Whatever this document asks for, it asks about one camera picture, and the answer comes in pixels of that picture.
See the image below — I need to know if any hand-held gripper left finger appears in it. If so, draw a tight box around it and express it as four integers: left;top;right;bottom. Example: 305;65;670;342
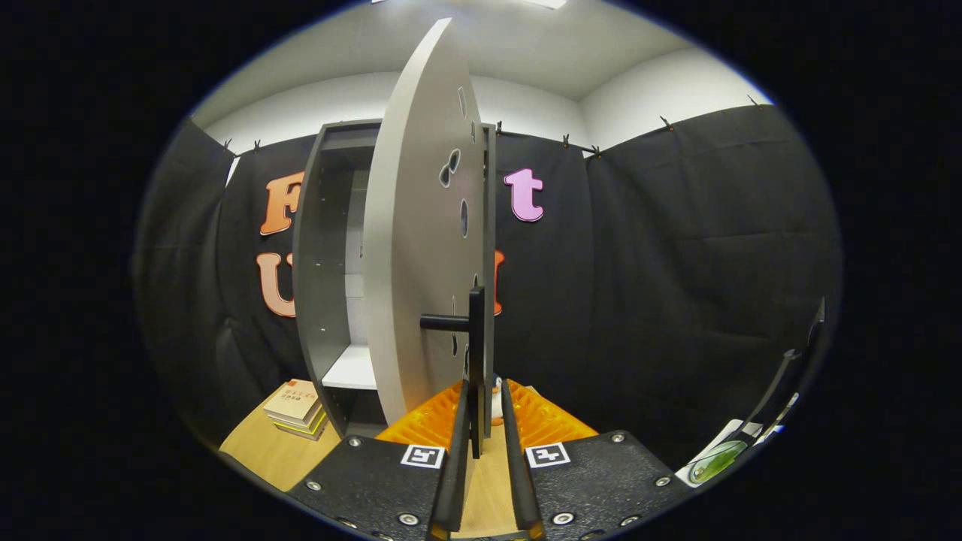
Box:
286;379;470;541

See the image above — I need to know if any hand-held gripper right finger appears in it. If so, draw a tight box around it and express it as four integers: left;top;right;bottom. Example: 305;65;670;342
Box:
500;378;696;541

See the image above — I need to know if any row of cloth clips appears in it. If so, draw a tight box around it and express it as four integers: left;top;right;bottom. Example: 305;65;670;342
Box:
223;94;760;159

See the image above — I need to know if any grey shoe cabinet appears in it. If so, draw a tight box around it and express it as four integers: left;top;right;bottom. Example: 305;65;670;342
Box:
292;119;498;440

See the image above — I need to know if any black cable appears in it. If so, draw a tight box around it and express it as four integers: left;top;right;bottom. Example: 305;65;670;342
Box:
740;297;827;452

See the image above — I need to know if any yellow edged book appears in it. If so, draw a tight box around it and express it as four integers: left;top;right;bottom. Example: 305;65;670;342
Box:
272;410;329;442

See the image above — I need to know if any black backdrop cloth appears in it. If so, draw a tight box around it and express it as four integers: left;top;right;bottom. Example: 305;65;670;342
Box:
132;94;843;467

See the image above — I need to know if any beige shoe cabinet door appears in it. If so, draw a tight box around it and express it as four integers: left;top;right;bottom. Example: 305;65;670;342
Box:
362;18;489;459

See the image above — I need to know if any green round object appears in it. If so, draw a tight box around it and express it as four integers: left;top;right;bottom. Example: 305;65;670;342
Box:
688;440;749;485

